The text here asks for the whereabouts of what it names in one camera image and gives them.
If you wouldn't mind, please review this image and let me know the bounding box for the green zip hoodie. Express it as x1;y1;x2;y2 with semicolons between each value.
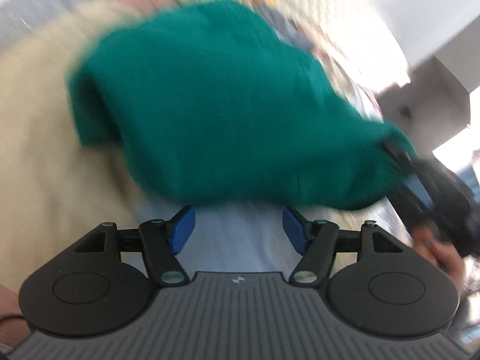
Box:
68;0;414;211

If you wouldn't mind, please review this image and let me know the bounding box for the person's right hand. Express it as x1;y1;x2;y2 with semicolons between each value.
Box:
411;227;465;295

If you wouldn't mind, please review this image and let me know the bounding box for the patchwork quilt bedspread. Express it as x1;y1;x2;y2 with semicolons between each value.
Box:
0;0;392;293

